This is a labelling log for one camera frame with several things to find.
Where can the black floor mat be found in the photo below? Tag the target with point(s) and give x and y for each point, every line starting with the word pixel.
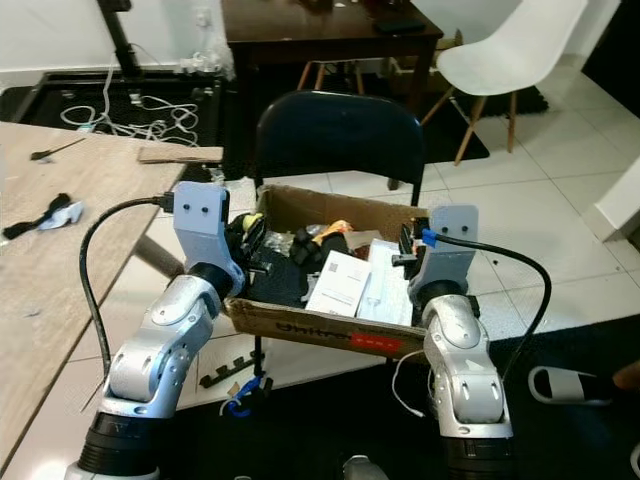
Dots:
pixel 40 100

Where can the person's foot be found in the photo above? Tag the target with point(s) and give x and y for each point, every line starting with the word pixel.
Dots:
pixel 628 376

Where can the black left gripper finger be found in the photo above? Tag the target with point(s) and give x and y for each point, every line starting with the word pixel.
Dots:
pixel 300 248

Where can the black phone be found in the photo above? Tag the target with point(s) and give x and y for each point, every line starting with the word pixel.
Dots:
pixel 402 27

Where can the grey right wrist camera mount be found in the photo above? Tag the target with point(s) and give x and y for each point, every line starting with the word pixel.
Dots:
pixel 450 255

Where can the orange trash piece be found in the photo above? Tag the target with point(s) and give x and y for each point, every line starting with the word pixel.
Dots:
pixel 338 230

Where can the white and black slipper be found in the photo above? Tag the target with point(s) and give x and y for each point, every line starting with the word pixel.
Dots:
pixel 565 385

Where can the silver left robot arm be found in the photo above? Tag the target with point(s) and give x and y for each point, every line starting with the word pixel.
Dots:
pixel 160 350

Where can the white carton with code print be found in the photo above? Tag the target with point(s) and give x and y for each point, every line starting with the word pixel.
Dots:
pixel 338 283

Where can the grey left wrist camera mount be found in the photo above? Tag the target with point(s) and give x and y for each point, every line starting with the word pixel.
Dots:
pixel 202 225

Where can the white face mask pack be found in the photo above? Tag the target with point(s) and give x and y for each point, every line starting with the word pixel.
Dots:
pixel 388 285

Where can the black stand pole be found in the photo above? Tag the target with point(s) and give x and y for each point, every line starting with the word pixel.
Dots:
pixel 122 35

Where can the white cabinet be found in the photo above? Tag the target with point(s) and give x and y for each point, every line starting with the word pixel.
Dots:
pixel 620 205

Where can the black toothed plastic strip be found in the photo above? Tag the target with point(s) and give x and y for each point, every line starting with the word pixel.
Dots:
pixel 228 374

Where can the blue clip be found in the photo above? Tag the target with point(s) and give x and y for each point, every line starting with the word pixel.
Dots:
pixel 245 398

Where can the dark blue office chair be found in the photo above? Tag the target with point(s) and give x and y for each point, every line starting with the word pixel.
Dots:
pixel 340 135

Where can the flat wooden board piece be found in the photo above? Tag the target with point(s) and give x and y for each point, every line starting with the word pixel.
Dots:
pixel 180 154

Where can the black plastic trash piece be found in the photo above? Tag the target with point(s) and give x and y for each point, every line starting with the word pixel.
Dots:
pixel 325 250

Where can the brown cardboard box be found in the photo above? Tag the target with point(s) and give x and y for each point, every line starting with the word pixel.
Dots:
pixel 310 325

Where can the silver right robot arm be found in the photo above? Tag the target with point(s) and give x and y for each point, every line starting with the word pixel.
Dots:
pixel 465 370

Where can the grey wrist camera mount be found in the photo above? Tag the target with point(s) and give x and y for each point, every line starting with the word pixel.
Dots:
pixel 202 225
pixel 450 255

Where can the white chair with wooden legs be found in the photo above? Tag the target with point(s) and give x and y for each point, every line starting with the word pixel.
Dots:
pixel 510 50

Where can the black floor rug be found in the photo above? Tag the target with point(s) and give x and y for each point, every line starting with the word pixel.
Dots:
pixel 340 430

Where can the dark brown wooden table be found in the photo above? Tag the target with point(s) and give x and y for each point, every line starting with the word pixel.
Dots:
pixel 320 25

